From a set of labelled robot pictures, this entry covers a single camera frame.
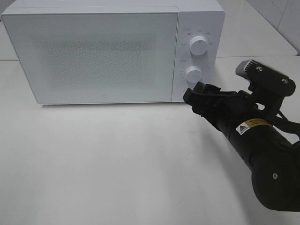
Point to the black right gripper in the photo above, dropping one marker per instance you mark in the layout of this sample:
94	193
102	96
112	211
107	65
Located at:
237	114

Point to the white timer knob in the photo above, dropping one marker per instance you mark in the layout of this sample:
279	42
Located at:
193	74

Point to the white microwave door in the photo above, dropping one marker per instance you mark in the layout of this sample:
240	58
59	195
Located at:
94	58

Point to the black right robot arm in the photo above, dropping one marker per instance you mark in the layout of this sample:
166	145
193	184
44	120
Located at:
274	162

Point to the upper white power knob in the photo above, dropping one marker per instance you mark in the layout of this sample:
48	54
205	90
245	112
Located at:
198	44

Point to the white microwave oven body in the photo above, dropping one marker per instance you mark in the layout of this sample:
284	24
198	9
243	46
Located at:
194	17

